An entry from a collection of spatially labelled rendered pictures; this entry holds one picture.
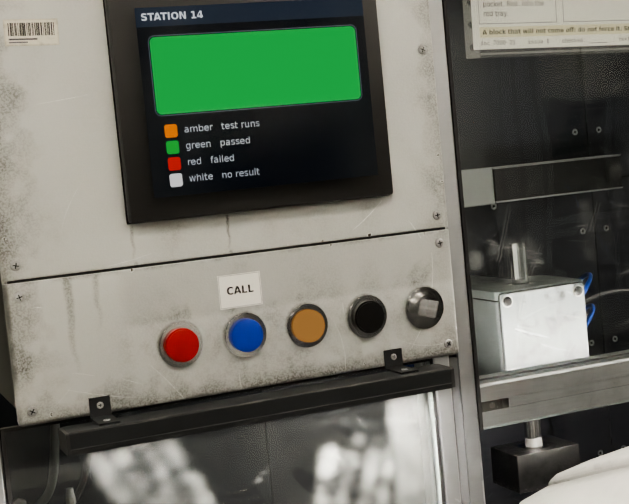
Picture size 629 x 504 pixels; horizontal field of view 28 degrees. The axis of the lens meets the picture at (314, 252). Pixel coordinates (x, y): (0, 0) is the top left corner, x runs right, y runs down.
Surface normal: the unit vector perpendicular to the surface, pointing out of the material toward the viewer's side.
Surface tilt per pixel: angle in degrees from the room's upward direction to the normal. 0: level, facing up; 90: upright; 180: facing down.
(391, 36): 90
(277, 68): 90
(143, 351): 90
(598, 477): 25
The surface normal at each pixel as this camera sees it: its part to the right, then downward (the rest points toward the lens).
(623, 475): -0.46, -0.87
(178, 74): 0.37, 0.04
